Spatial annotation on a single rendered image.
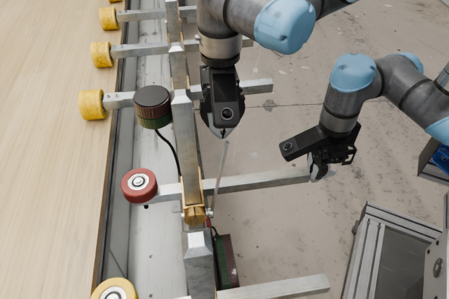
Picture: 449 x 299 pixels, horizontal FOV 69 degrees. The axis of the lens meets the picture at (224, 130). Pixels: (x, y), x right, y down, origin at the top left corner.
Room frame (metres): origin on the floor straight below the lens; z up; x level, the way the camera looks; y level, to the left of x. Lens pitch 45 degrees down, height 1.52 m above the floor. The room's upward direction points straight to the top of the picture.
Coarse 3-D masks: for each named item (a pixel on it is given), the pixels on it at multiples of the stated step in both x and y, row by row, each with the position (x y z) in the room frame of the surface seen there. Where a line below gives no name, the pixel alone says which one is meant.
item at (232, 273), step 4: (224, 236) 0.41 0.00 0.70; (228, 236) 0.41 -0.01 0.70; (224, 240) 0.40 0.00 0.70; (228, 240) 0.40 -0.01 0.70; (224, 244) 0.39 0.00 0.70; (228, 244) 0.39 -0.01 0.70; (228, 248) 0.38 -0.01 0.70; (228, 252) 0.37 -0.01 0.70; (232, 252) 0.37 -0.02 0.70; (228, 256) 0.36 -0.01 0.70; (232, 256) 0.36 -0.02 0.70; (228, 260) 0.35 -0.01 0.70; (232, 260) 0.35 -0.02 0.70; (228, 264) 0.34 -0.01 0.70; (232, 264) 0.34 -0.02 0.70; (232, 268) 0.33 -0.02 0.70; (232, 272) 0.32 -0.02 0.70; (236, 272) 0.32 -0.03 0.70; (232, 276) 0.31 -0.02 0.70; (236, 276) 0.31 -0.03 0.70; (232, 280) 0.30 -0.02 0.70; (236, 280) 0.30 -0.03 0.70; (232, 284) 0.29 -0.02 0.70; (236, 284) 0.29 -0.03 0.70; (232, 288) 0.28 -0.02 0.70
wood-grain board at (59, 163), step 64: (0, 0) 1.42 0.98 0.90; (64, 0) 1.42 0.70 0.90; (0, 64) 0.92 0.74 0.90; (64, 64) 0.92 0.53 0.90; (0, 128) 0.62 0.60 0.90; (64, 128) 0.62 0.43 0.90; (0, 192) 0.42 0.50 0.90; (64, 192) 0.42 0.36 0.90; (0, 256) 0.27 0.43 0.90; (64, 256) 0.27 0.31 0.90
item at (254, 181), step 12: (300, 168) 0.52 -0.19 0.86; (204, 180) 0.48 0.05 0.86; (228, 180) 0.48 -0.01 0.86; (240, 180) 0.48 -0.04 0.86; (252, 180) 0.48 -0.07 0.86; (264, 180) 0.48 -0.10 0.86; (276, 180) 0.48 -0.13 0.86; (288, 180) 0.49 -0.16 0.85; (300, 180) 0.49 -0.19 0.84; (156, 192) 0.45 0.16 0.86; (168, 192) 0.45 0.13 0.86; (180, 192) 0.45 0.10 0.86; (204, 192) 0.45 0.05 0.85; (228, 192) 0.46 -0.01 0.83; (144, 204) 0.43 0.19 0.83
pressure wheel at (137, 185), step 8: (136, 168) 0.48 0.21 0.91; (144, 168) 0.48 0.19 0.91; (128, 176) 0.46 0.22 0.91; (136, 176) 0.46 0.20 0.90; (144, 176) 0.46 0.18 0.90; (152, 176) 0.46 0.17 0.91; (128, 184) 0.44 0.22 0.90; (136, 184) 0.44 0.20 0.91; (144, 184) 0.44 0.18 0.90; (152, 184) 0.44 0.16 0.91; (128, 192) 0.41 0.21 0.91; (136, 192) 0.41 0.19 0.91; (144, 192) 0.41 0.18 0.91; (152, 192) 0.42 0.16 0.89; (128, 200) 0.41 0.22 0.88; (136, 200) 0.41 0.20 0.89; (144, 200) 0.41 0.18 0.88; (144, 208) 0.44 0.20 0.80
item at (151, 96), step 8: (144, 88) 0.44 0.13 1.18; (152, 88) 0.44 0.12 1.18; (160, 88) 0.44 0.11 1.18; (136, 96) 0.41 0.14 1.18; (144, 96) 0.41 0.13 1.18; (152, 96) 0.41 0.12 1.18; (160, 96) 0.41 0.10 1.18; (144, 104) 0.39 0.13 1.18; (152, 104) 0.39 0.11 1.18; (160, 136) 0.41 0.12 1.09; (168, 144) 0.41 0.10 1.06; (176, 160) 0.41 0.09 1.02
